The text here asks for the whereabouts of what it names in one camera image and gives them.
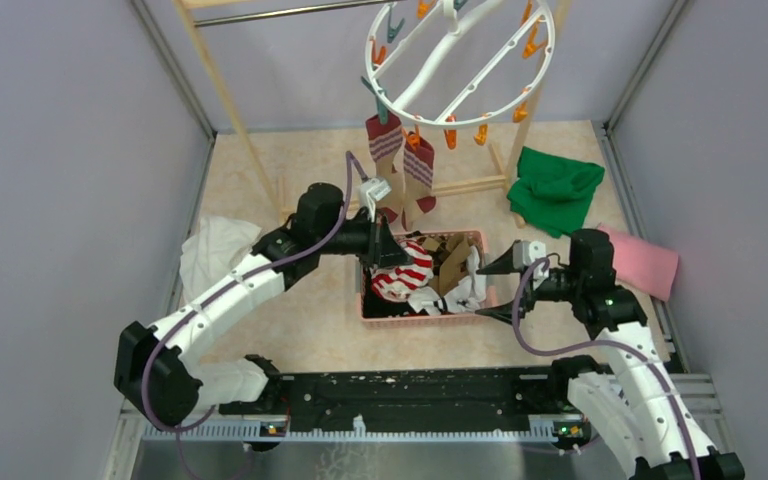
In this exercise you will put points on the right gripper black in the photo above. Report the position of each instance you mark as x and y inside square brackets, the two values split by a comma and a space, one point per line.
[501, 265]

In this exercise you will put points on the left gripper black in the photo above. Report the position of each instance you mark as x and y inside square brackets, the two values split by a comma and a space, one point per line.
[383, 249]

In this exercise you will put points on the red white striped sock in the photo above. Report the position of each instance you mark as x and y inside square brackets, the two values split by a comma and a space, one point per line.
[396, 285]

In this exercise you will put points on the beige purple striped sock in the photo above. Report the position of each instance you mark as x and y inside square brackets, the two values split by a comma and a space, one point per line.
[418, 180]

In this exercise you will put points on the white round clip hanger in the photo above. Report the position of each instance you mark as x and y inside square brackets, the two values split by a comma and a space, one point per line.
[505, 82]

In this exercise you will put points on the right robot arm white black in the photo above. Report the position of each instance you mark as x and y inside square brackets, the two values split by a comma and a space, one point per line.
[616, 379]

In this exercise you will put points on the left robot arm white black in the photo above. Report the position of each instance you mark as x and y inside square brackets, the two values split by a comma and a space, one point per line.
[158, 367]

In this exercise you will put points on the orange clip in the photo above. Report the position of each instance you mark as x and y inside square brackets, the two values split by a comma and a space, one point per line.
[450, 135]
[480, 138]
[412, 137]

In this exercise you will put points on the white black sock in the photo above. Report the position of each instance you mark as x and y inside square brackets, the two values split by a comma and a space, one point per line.
[467, 296]

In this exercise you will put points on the brown argyle sock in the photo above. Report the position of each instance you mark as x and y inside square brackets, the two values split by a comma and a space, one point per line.
[449, 253]

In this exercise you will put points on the green cloth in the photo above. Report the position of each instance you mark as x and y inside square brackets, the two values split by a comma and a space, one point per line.
[553, 193]

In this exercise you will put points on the pink cloth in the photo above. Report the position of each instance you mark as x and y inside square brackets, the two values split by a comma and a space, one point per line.
[647, 267]

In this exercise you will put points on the white cloth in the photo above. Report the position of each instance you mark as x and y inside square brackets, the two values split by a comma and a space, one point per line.
[213, 251]

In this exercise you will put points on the metal rack rod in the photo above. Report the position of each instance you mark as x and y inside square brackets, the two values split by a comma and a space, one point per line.
[265, 15]

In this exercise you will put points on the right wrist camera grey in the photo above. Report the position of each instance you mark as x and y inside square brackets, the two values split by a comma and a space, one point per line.
[528, 252]

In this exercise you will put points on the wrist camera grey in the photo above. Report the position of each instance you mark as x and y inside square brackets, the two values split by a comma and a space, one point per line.
[528, 252]
[371, 191]

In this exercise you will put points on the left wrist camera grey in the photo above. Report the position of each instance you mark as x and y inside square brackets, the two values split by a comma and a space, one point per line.
[371, 191]

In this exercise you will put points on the wooden drying rack frame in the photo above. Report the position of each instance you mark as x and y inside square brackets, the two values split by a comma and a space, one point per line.
[537, 34]

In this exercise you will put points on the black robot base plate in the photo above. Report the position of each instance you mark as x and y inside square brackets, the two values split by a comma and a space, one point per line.
[420, 401]

